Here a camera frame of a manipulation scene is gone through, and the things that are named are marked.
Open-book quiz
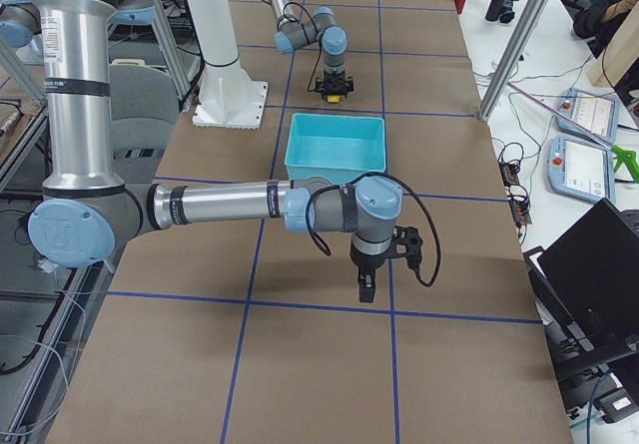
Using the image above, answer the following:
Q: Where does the near teach pendant tablet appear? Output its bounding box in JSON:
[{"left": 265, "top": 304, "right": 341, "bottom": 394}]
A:
[{"left": 547, "top": 136, "right": 616, "bottom": 204}]

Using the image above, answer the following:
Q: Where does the turquoise plastic bin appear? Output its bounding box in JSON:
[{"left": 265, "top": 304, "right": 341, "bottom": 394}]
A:
[{"left": 285, "top": 113, "right": 387, "bottom": 185}]

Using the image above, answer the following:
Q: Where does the grey office chair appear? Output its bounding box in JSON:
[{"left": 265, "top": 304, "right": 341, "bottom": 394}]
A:
[{"left": 109, "top": 64, "right": 181, "bottom": 158}]

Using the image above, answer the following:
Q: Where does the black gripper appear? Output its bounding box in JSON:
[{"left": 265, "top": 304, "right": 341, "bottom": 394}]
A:
[
  {"left": 314, "top": 71, "right": 354, "bottom": 96},
  {"left": 349, "top": 247, "right": 385, "bottom": 303}
]

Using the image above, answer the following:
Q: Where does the black water bottle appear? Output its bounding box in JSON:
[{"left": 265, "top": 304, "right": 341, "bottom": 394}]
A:
[{"left": 484, "top": 0, "right": 515, "bottom": 24}]

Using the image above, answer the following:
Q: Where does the black laptop computer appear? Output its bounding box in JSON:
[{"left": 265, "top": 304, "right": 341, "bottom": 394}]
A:
[{"left": 524, "top": 199, "right": 638, "bottom": 386}]

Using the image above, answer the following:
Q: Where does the seated person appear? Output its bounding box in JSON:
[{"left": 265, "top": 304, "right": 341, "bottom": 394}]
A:
[{"left": 573, "top": 0, "right": 638, "bottom": 57}]

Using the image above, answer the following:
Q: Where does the far teach pendant tablet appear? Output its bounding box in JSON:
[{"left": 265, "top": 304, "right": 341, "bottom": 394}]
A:
[{"left": 556, "top": 88, "right": 621, "bottom": 142}]

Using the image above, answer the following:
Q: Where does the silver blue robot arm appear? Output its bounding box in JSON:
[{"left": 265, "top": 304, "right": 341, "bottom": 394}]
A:
[
  {"left": 28, "top": 0, "right": 407, "bottom": 302},
  {"left": 267, "top": 0, "right": 353, "bottom": 103}
]

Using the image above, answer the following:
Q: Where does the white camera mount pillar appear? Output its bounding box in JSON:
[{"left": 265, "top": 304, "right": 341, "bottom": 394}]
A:
[{"left": 187, "top": 0, "right": 268, "bottom": 130}]

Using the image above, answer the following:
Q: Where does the teach pendant tablet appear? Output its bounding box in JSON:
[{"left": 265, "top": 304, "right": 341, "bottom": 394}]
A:
[
  {"left": 556, "top": 88, "right": 621, "bottom": 142},
  {"left": 547, "top": 136, "right": 616, "bottom": 204}
]

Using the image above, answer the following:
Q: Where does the aluminium frame post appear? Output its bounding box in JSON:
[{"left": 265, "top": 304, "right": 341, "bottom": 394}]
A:
[{"left": 477, "top": 0, "right": 548, "bottom": 122}]

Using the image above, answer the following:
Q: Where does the metal rod grabber tool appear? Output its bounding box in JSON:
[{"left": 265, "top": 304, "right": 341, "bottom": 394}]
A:
[{"left": 507, "top": 82, "right": 639, "bottom": 184}]

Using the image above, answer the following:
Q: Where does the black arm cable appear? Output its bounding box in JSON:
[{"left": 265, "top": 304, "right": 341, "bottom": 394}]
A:
[{"left": 304, "top": 173, "right": 444, "bottom": 288}]

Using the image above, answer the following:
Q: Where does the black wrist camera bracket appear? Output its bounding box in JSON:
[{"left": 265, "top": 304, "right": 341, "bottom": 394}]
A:
[{"left": 385, "top": 225, "right": 423, "bottom": 272}]

